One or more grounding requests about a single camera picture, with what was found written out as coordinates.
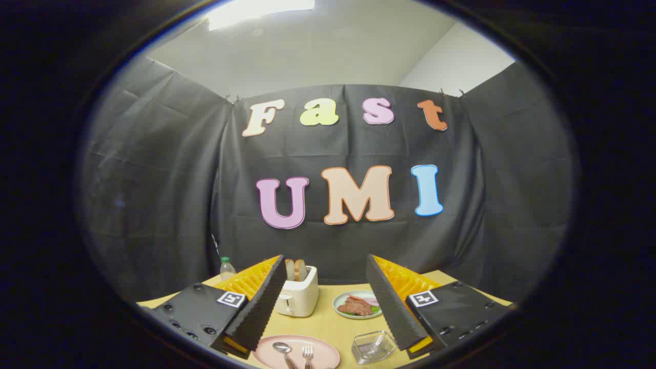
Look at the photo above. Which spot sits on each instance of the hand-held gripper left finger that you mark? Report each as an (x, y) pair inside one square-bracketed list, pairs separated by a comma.
[(261, 302)]

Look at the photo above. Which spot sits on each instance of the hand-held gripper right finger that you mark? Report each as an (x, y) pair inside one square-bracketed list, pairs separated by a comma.
[(389, 302)]

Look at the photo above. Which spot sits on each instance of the pink ham slice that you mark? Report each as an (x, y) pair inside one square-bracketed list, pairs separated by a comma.
[(372, 302)]

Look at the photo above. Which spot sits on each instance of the brown steak piece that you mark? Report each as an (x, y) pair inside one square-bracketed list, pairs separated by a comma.
[(354, 306)]

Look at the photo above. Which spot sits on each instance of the cream white toaster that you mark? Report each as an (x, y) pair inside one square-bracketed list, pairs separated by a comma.
[(300, 297)]

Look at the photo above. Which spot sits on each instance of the bread slice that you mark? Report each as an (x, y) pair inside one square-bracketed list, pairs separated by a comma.
[(289, 270), (301, 270)]

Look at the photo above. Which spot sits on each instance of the clear plastic water bottle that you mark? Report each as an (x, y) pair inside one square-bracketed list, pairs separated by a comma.
[(227, 270)]

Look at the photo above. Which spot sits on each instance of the perforated metal basket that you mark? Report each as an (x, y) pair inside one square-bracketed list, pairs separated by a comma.
[(373, 347)]

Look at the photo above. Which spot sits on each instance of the pale green plate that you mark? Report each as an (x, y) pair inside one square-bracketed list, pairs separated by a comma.
[(342, 311)]

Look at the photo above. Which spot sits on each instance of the pink round plate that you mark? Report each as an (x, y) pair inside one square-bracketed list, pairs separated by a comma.
[(324, 353)]

